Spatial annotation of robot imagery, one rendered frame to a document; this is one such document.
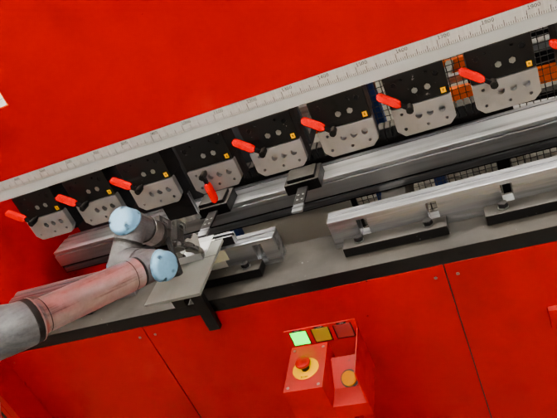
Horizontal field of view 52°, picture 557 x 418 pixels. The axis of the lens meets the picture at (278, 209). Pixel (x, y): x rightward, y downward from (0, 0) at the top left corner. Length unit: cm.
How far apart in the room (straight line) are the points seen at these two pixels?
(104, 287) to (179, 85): 58
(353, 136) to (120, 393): 127
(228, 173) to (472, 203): 68
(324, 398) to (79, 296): 65
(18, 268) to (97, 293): 117
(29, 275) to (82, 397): 53
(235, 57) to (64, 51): 46
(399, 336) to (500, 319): 29
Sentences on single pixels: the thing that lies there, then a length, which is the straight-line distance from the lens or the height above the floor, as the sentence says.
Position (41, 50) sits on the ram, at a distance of 170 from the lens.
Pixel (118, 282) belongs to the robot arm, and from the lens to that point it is 133.
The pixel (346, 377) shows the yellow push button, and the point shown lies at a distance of 155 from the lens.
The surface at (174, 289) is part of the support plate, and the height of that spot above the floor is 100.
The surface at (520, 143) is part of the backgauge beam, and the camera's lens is 188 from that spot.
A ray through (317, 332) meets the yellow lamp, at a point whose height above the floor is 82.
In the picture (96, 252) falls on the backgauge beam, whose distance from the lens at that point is 234.
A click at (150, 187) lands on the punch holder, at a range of 174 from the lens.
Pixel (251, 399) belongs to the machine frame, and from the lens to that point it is 207.
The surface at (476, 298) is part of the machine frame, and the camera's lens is 170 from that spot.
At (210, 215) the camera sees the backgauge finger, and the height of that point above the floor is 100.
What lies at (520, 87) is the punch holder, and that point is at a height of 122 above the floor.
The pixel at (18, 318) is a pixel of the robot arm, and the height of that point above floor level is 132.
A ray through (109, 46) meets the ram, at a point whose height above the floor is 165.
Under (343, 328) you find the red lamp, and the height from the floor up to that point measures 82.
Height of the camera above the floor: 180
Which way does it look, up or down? 26 degrees down
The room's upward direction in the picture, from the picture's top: 24 degrees counter-clockwise
